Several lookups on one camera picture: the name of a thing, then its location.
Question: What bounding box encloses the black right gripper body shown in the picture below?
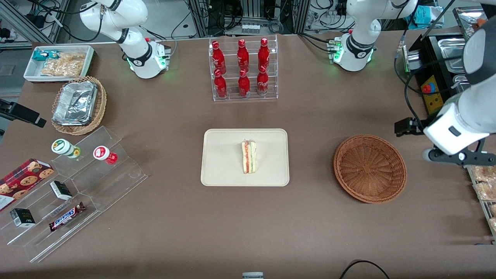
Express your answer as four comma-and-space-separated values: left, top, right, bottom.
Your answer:
0, 98, 17, 117

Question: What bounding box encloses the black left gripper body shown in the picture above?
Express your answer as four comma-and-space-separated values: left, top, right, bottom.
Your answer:
410, 119, 428, 136

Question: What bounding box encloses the triangle sandwich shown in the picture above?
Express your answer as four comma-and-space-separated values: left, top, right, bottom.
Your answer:
241, 139, 258, 174

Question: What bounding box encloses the silver foil tray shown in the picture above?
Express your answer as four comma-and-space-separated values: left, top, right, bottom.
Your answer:
52, 81, 98, 127

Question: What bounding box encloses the brown wicker basket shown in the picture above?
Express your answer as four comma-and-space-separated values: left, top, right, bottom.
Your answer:
333, 134, 408, 204

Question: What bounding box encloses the light wicker basket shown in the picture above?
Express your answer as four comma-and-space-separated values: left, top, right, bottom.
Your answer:
51, 76, 108, 136

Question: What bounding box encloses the beige plastic tray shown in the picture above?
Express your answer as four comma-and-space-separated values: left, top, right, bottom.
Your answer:
200, 128, 290, 187

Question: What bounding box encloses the white rectangular bin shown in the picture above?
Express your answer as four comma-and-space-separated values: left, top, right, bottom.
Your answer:
23, 45, 95, 83

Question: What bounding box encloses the green lid cup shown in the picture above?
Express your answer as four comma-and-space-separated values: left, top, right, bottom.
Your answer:
51, 138, 82, 159

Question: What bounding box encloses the black sealing machine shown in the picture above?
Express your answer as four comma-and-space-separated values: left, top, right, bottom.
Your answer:
403, 33, 479, 117

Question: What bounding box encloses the clear bag of chips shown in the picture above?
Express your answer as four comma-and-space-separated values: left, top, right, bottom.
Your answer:
40, 52, 87, 77

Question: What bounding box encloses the teal snack packet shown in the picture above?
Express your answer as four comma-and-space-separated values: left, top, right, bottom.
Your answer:
32, 50, 61, 63

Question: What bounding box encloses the red plaid cookie box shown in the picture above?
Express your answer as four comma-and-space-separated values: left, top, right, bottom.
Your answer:
0, 158, 55, 213

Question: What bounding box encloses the bagged bread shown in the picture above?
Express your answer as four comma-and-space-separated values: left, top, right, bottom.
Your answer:
471, 166, 496, 183
475, 181, 496, 202

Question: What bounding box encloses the small black box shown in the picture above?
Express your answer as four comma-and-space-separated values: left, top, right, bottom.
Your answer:
10, 208, 36, 228
50, 180, 73, 201

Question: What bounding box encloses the red lid cup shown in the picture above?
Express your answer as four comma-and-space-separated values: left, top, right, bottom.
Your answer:
93, 145, 119, 165

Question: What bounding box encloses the clear acrylic stepped display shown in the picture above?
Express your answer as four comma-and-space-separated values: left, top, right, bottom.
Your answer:
0, 126, 149, 264

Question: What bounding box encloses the Snickers chocolate bar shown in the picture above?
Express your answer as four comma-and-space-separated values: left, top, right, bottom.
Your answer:
48, 201, 86, 233

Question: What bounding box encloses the red cola bottle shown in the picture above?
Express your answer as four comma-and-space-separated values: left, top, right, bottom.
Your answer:
212, 40, 227, 74
238, 69, 251, 98
258, 38, 270, 71
214, 69, 228, 99
257, 65, 269, 96
237, 39, 250, 72

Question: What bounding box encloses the clear acrylic bottle rack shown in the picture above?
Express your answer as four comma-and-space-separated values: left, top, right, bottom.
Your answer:
208, 34, 279, 102

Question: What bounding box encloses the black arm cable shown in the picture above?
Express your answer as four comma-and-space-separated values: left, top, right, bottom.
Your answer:
394, 0, 463, 130

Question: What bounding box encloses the grey wire rack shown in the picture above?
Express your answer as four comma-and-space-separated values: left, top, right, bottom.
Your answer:
465, 165, 496, 245

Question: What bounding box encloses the black floor cable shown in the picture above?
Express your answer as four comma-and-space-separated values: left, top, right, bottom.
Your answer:
339, 259, 390, 279

